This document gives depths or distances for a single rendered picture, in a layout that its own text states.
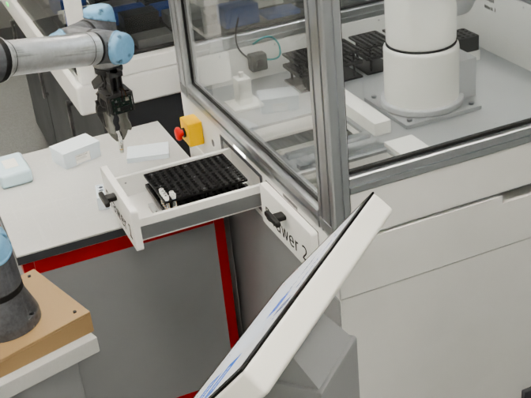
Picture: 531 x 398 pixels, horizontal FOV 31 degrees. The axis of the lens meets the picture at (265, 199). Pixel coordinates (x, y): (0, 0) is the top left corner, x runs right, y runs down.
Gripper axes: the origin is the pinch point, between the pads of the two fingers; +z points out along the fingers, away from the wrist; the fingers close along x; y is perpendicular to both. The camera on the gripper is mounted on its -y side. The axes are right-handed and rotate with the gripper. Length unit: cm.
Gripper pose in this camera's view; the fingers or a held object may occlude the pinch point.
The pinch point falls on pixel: (118, 134)
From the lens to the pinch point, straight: 256.4
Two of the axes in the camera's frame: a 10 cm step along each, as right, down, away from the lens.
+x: 8.8, -3.0, 3.8
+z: 0.9, 8.7, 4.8
